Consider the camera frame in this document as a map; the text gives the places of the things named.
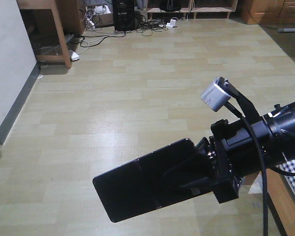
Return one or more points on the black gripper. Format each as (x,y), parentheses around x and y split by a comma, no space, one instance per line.
(232,152)

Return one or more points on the black smartphone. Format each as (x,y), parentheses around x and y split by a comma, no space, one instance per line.
(136,187)

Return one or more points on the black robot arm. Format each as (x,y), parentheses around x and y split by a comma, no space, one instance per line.
(287,114)

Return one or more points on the wooden desk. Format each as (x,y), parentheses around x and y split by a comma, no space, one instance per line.
(57,17)

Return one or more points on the low wooden bench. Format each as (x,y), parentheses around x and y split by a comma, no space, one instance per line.
(192,7)

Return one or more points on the white power strip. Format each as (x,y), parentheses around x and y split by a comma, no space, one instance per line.
(73,56)

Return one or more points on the black computer tower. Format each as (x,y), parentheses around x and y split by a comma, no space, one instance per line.
(123,15)

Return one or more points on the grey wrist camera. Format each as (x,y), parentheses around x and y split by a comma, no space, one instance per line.
(214,95)

